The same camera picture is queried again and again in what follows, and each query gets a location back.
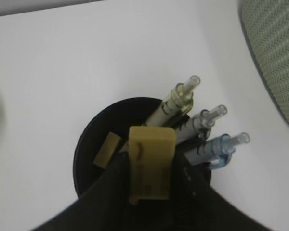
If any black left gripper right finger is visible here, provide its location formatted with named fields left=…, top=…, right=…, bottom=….
left=171, top=154, right=268, bottom=231

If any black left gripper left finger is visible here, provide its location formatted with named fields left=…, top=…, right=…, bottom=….
left=30, top=151, right=140, bottom=231

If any blue grip mechanical pencil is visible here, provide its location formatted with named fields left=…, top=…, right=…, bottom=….
left=184, top=131, right=251, bottom=171

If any yellow eraser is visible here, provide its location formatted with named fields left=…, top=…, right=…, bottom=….
left=93, top=132, right=121, bottom=169
left=128, top=126, right=176, bottom=205

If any grey grip mechanical pencil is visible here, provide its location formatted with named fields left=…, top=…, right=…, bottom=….
left=175, top=104, right=227, bottom=145

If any beige grip mechanical pencil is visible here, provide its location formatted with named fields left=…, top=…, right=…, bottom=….
left=143, top=75, right=201, bottom=127

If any black mesh pen holder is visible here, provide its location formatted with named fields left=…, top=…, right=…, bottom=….
left=73, top=96, right=212, bottom=200

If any pale green woven basket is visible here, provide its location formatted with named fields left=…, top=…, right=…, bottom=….
left=240, top=0, right=289, bottom=124

